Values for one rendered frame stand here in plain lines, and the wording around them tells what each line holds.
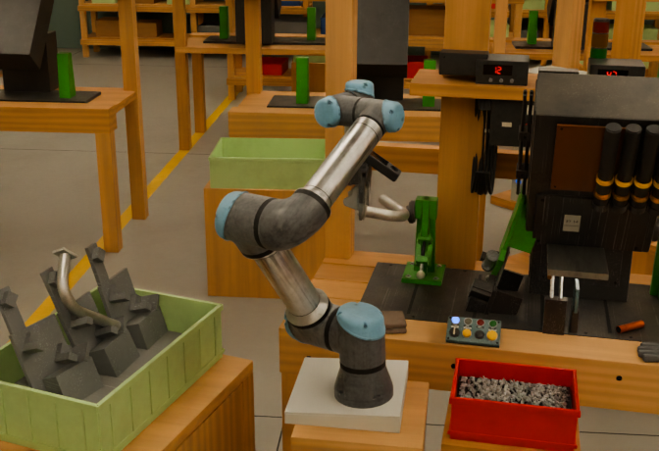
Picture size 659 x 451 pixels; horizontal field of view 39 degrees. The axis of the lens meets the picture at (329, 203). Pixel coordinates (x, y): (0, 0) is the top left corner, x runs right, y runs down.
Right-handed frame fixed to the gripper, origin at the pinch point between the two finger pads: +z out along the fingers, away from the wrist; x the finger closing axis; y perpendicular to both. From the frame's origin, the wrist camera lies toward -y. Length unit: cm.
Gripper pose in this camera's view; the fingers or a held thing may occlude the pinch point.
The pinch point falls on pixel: (365, 212)
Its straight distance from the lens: 247.1
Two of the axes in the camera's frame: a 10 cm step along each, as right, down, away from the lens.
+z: -0.1, 9.5, 3.2
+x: -2.1, 3.1, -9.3
